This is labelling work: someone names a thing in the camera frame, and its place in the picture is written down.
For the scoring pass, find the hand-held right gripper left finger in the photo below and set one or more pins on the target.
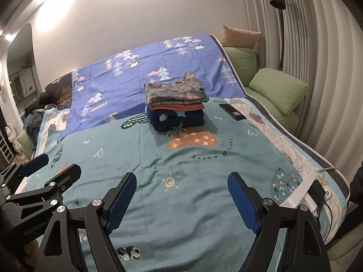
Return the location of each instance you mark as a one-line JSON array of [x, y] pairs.
[[122, 201]]

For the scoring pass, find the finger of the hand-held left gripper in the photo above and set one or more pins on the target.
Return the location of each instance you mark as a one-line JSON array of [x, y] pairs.
[[65, 175], [35, 161]]

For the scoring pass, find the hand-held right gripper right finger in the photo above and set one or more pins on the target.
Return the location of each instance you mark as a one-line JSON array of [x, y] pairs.
[[244, 201]]

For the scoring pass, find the floral grey-orange garment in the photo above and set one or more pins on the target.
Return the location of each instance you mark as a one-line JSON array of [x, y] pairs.
[[175, 93]]

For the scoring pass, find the pile of dark clothes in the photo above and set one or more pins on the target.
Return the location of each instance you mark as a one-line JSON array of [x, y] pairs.
[[37, 113]]

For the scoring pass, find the small green cushion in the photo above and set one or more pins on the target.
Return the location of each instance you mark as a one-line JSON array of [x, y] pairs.
[[25, 144]]

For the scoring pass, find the white plush toy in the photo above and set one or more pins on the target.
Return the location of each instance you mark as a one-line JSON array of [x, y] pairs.
[[12, 138]]

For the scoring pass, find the white ladder rack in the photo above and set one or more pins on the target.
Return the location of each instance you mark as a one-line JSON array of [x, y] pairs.
[[5, 147]]

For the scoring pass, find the teal printed blanket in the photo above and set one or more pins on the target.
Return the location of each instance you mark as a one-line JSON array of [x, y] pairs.
[[184, 204]]

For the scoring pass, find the black blanket controller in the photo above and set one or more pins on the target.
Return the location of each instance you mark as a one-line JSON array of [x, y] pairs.
[[316, 194]]

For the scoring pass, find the dark patterned blanket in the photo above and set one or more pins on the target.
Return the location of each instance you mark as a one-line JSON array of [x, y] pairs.
[[61, 90]]

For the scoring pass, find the folded navy printed garment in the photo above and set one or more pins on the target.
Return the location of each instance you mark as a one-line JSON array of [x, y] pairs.
[[175, 120]]

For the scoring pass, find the folded coral garment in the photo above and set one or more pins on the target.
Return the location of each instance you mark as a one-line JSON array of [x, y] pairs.
[[181, 107]]

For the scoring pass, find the dark cloth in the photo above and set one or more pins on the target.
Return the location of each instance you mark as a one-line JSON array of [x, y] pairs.
[[357, 184]]

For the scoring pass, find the green pillow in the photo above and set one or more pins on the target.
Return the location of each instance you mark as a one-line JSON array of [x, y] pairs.
[[242, 65], [278, 89]]

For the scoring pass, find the blue tree-print sheet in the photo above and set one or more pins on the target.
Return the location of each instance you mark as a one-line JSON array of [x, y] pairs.
[[136, 82]]

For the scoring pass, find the pleated light curtain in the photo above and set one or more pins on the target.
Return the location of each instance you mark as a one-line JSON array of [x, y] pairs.
[[326, 62]]

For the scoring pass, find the peach pillow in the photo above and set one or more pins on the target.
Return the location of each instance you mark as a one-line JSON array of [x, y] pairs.
[[241, 36]]

